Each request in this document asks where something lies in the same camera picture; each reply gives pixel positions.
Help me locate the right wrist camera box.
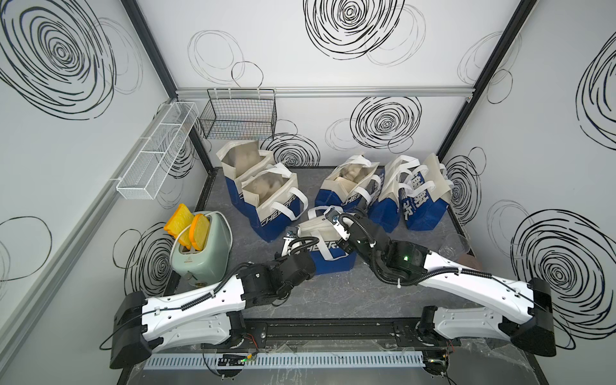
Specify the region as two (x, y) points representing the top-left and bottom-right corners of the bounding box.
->
(324, 210), (350, 241)

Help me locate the front yellow toast slice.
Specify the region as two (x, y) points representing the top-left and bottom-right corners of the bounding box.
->
(189, 213), (210, 251)

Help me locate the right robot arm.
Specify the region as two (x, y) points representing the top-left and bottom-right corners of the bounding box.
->
(327, 213), (557, 357)

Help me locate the yellow toast slice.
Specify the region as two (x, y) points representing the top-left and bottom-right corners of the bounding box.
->
(164, 204), (194, 238)
(189, 213), (210, 251)

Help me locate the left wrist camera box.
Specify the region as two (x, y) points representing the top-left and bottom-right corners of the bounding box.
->
(281, 226), (299, 257)

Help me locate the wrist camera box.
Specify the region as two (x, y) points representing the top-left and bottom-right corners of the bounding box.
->
(281, 226), (299, 257)
(324, 210), (350, 241)

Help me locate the slotted grey cable duct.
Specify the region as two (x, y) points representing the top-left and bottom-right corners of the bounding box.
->
(143, 351), (425, 371)

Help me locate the blue beige takeout bag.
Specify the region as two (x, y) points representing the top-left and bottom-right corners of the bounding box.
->
(314, 154), (383, 211)
(368, 155), (421, 234)
(242, 163), (309, 242)
(399, 153), (454, 231)
(293, 206), (356, 275)
(216, 141), (274, 216)

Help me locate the white wire mesh shelf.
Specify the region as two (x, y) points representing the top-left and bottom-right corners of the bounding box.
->
(116, 101), (198, 200)

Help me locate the mint green toaster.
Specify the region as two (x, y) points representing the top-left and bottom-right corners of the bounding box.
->
(170, 211), (234, 287)

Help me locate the clear plastic cup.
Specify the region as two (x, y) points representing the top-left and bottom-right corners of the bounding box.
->
(438, 234), (471, 261)

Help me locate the rear yellow toast slice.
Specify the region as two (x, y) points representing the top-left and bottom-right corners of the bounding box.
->
(164, 204), (194, 238)

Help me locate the black wire basket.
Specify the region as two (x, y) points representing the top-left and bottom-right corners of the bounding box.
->
(199, 88), (278, 141)

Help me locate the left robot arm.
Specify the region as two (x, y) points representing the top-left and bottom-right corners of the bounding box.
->
(107, 252), (316, 370)

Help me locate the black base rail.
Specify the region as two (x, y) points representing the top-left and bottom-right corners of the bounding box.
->
(139, 317), (523, 350)

